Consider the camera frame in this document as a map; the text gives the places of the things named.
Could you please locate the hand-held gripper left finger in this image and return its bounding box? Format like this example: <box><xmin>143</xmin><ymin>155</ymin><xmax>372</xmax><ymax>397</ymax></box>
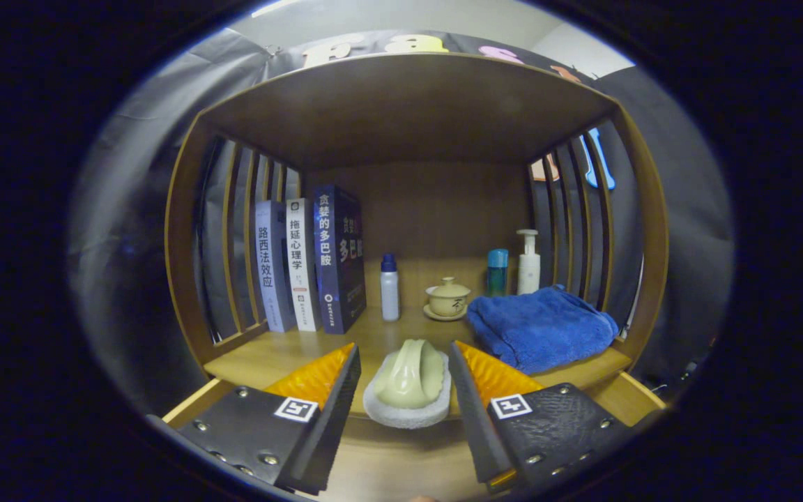
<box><xmin>177</xmin><ymin>342</ymin><xmax>362</xmax><ymax>496</ymax></box>

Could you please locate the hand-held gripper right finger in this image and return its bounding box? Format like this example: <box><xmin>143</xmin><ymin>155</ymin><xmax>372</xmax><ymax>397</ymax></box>
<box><xmin>449</xmin><ymin>340</ymin><xmax>643</xmax><ymax>492</ymax></box>

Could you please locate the wooden countertop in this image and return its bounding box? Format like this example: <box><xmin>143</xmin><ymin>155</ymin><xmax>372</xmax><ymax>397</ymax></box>
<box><xmin>203</xmin><ymin>259</ymin><xmax>634</xmax><ymax>420</ymax></box>

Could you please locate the wooden cabinet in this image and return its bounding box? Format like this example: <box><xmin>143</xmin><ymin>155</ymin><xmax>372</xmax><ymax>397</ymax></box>
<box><xmin>165</xmin><ymin>52</ymin><xmax>671</xmax><ymax>391</ymax></box>

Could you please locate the blue folded towel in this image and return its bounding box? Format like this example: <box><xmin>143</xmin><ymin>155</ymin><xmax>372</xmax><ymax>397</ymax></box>
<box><xmin>466</xmin><ymin>284</ymin><xmax>620</xmax><ymax>376</ymax></box>

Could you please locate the beige lidded teacup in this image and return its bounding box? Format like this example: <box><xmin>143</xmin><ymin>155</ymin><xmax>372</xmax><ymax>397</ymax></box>
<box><xmin>423</xmin><ymin>277</ymin><xmax>472</xmax><ymax>322</ymax></box>

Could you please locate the white bottle with blue cap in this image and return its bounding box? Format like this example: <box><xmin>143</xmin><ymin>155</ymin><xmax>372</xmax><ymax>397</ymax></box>
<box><xmin>381</xmin><ymin>253</ymin><xmax>400</xmax><ymax>322</ymax></box>

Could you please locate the teal bottle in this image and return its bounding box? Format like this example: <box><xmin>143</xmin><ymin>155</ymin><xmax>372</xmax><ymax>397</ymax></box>
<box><xmin>487</xmin><ymin>249</ymin><xmax>509</xmax><ymax>297</ymax></box>

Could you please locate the white book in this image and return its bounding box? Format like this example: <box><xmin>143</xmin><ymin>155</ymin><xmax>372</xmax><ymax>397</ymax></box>
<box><xmin>286</xmin><ymin>198</ymin><xmax>321</xmax><ymax>333</ymax></box>

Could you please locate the dark blue book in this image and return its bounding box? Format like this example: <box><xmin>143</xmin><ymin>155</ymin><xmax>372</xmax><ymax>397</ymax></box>
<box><xmin>313</xmin><ymin>184</ymin><xmax>367</xmax><ymax>335</ymax></box>

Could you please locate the white pump bottle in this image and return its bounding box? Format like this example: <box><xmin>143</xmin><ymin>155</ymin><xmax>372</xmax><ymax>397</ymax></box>
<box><xmin>517</xmin><ymin>229</ymin><xmax>541</xmax><ymax>295</ymax></box>

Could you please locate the light blue book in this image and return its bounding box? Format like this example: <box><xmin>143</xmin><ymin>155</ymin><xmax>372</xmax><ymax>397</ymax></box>
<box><xmin>255</xmin><ymin>201</ymin><xmax>298</xmax><ymax>333</ymax></box>

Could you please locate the black backdrop cloth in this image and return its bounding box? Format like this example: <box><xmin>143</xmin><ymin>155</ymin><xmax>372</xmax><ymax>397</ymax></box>
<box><xmin>67</xmin><ymin>28</ymin><xmax>735</xmax><ymax>419</ymax></box>

